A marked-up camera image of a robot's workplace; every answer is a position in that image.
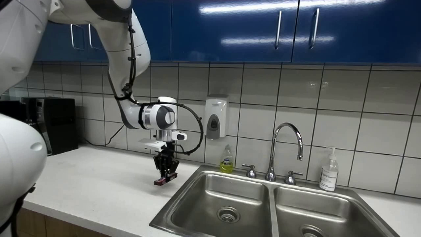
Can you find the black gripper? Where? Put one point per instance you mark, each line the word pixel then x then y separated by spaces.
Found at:
pixel 166 158

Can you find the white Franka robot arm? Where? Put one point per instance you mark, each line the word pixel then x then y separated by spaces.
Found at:
pixel 123 47

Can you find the stainless steel double sink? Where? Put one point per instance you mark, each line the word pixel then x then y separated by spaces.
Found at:
pixel 245 205

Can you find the yellow dish soap bottle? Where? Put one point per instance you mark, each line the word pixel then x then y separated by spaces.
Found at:
pixel 226 163

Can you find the chrome gooseneck faucet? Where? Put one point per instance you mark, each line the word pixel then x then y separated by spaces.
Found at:
pixel 273 153

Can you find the black countertop appliance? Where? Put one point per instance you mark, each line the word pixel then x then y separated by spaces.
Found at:
pixel 59 125

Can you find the wooden lower cabinet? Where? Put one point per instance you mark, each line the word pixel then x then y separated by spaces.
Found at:
pixel 57 225

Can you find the blue glossy cabinet door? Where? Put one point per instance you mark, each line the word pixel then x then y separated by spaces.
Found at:
pixel 158 26
pixel 363 30
pixel 237 26
pixel 57 44

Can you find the clear pump soap bottle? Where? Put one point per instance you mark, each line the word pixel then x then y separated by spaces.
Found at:
pixel 329 175

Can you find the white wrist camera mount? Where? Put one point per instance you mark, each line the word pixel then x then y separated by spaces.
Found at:
pixel 153 145

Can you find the white wall soap dispenser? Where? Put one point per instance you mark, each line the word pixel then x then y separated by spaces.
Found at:
pixel 216 117

